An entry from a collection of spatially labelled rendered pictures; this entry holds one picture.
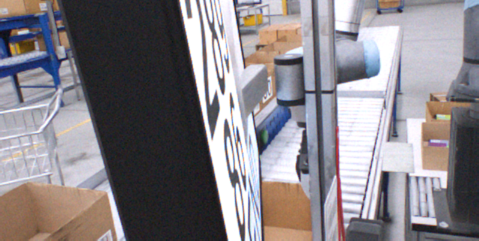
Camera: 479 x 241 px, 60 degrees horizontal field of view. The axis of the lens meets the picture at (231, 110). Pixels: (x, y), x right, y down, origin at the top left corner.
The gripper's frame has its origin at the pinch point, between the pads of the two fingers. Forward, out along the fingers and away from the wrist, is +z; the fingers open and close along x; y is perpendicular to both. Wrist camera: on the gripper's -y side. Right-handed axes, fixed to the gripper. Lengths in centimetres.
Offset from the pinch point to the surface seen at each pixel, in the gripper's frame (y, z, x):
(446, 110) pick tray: 130, 23, -35
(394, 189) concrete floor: 192, 101, -2
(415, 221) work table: 32.7, 26.8, -19.8
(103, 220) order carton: -22, -5, 50
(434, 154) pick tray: 71, 21, -27
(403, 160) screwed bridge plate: 78, 26, -15
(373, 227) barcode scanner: -25.5, -8.0, -15.2
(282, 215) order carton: 18.6, 17.5, 18.4
